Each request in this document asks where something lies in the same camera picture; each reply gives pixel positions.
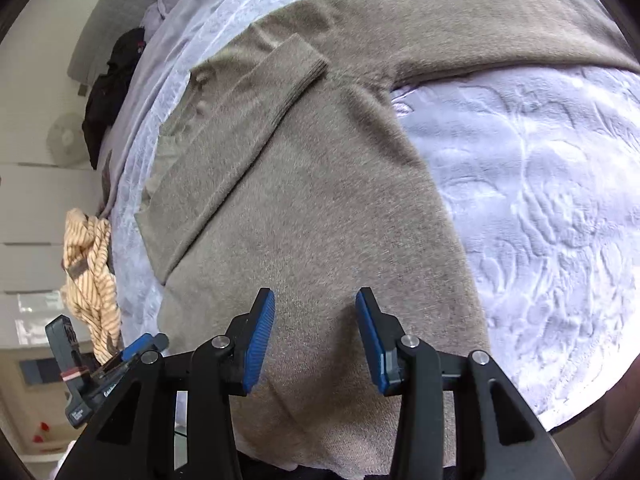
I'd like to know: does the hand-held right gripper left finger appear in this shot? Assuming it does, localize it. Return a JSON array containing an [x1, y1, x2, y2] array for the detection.
[[52, 287, 277, 480]]

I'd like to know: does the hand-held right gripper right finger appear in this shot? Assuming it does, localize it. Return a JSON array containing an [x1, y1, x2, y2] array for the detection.
[[355, 287, 576, 480]]

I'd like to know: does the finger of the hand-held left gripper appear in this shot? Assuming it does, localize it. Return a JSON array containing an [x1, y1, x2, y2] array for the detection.
[[97, 332, 170, 377]]

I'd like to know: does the white round fan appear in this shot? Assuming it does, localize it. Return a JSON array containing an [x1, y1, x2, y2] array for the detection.
[[47, 112, 93, 168]]

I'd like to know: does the olive knit sweater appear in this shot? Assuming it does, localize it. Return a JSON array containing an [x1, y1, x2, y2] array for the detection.
[[135, 0, 640, 476]]

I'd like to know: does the lavender embossed blanket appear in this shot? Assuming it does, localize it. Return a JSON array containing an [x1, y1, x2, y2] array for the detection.
[[107, 0, 640, 433]]

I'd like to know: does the black clothing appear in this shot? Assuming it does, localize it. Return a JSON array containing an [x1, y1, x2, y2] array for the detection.
[[82, 27, 147, 170]]

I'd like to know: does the white drawer cabinet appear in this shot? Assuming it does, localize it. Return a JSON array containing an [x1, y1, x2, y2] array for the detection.
[[0, 160, 108, 296]]

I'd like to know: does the beige striped cloth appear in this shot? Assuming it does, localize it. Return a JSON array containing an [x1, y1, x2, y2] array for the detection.
[[61, 208, 123, 366]]

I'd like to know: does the grey headboard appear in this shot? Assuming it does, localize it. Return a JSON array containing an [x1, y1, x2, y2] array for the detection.
[[67, 0, 166, 96]]

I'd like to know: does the grey bed sheet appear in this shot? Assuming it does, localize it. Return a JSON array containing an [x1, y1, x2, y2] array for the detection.
[[97, 0, 241, 211]]

